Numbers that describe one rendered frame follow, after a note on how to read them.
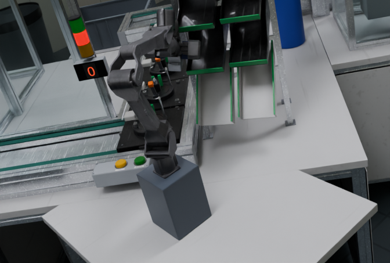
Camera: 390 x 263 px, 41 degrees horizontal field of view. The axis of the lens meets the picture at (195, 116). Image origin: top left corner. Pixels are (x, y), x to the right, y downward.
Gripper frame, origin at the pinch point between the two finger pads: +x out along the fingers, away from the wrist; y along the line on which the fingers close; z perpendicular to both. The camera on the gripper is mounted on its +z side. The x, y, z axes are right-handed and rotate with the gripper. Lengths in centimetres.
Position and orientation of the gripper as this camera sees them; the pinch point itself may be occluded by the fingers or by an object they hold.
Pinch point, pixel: (174, 51)
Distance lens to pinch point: 178.7
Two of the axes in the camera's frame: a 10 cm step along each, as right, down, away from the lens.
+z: 0.5, -10.0, 0.4
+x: 1.4, 0.5, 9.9
